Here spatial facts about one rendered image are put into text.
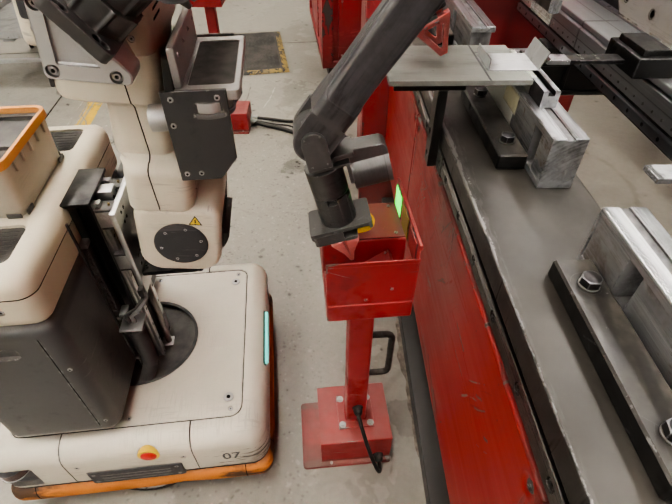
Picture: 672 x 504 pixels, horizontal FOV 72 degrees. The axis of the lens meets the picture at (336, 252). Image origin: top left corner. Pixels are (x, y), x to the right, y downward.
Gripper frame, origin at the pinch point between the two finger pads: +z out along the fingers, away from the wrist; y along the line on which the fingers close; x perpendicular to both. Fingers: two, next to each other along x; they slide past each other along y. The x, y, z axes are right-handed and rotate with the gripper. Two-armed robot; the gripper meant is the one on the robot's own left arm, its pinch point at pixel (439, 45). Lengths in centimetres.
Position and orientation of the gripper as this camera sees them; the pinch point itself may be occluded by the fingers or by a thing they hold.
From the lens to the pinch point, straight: 97.3
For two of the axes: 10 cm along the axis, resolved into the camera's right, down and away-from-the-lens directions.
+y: -0.2, -6.9, 7.2
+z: 5.0, 6.2, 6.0
